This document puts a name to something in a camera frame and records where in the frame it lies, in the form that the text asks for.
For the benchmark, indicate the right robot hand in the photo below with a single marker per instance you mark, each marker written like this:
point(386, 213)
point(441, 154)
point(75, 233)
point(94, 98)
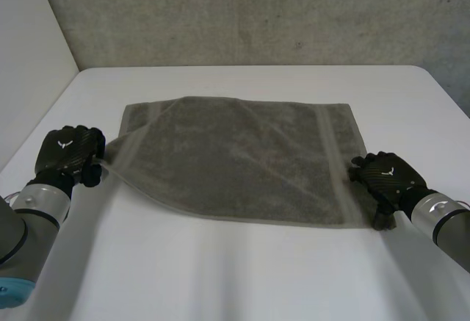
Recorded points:
point(389, 177)

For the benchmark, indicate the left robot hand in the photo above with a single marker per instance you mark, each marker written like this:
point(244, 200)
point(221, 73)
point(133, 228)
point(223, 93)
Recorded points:
point(62, 152)

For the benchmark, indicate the grey towel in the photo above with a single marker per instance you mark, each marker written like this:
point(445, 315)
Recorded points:
point(235, 159)

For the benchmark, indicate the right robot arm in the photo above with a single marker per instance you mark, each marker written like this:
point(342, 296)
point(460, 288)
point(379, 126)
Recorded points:
point(442, 222)

